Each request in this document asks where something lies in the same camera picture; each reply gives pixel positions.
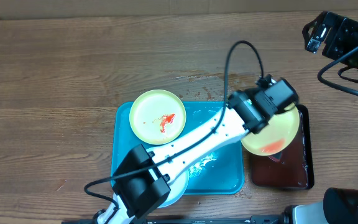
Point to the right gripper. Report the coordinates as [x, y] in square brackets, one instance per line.
[339, 27]

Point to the yellow-green plate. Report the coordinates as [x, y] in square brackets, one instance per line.
[157, 117]
[276, 136]

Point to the red and black sponge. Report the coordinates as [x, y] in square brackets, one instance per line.
[276, 157]

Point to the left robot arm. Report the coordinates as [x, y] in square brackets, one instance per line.
[143, 180]

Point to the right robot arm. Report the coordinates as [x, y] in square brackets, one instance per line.
[338, 205]

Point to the teal plastic tray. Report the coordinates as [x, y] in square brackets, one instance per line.
[221, 172]

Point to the black tray with dark water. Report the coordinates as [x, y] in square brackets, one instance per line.
[295, 169]

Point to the light blue plate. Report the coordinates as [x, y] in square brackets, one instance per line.
[178, 189]

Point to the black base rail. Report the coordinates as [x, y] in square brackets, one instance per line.
[256, 219]

